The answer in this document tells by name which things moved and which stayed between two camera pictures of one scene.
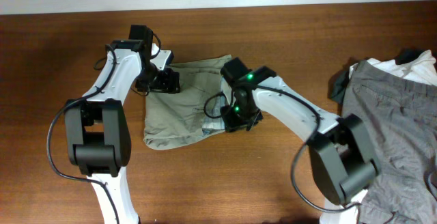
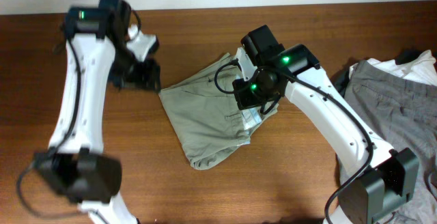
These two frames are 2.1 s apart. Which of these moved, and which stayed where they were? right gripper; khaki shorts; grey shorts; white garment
Moved: khaki shorts; right gripper
Stayed: white garment; grey shorts
